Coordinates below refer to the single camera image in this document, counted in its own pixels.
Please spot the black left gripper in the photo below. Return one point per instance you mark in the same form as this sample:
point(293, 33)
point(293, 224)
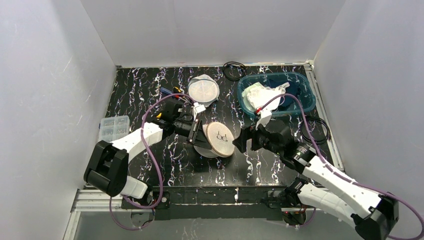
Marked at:
point(194, 132)

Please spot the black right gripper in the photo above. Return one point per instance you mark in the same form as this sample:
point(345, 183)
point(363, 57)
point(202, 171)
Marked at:
point(251, 138)

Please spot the white mesh bag tan trim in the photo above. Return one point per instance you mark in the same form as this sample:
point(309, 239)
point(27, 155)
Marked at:
point(220, 138)

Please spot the white bra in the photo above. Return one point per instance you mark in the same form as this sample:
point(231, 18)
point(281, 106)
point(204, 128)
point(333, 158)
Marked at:
point(256, 95)

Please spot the white mesh bag blue trim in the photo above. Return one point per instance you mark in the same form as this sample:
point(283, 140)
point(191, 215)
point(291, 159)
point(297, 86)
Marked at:
point(203, 89)

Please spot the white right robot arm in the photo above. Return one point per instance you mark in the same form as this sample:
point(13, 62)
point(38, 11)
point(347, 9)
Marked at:
point(373, 215)

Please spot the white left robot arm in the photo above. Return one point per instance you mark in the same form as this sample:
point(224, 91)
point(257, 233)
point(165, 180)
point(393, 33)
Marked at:
point(107, 169)

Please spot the dark blue bra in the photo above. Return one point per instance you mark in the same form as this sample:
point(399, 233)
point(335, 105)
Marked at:
point(292, 88)

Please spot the teal plastic bin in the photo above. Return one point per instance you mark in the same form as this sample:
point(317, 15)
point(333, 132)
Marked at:
point(305, 95)

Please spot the clear plastic screw box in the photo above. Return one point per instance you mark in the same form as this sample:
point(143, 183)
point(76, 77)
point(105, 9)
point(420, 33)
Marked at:
point(113, 128)

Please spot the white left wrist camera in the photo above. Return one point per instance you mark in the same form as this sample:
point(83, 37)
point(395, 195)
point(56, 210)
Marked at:
point(197, 109)

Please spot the black orange handled screwdriver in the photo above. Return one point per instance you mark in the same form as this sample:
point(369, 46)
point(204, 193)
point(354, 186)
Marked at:
point(177, 90)

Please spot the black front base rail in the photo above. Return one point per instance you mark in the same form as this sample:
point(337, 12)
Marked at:
point(228, 202)

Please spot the blue handled screwdriver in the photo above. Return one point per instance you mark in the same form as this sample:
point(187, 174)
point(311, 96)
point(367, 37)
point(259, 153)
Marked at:
point(165, 91)

